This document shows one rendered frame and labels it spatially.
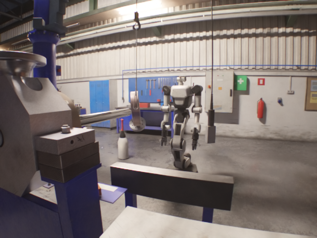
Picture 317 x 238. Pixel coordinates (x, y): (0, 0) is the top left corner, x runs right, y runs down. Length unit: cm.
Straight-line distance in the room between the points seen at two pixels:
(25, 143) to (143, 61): 582
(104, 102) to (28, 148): 582
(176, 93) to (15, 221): 200
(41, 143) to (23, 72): 35
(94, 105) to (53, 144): 615
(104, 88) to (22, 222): 572
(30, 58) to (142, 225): 73
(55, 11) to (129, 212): 273
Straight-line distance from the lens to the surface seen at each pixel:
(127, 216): 61
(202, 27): 608
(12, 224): 117
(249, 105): 565
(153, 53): 624
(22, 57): 82
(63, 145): 62
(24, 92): 76
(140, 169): 93
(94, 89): 674
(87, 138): 70
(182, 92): 229
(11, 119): 78
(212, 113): 127
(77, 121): 91
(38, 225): 95
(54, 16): 295
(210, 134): 129
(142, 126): 214
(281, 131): 594
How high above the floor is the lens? 124
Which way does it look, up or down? 8 degrees down
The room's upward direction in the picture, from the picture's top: straight up
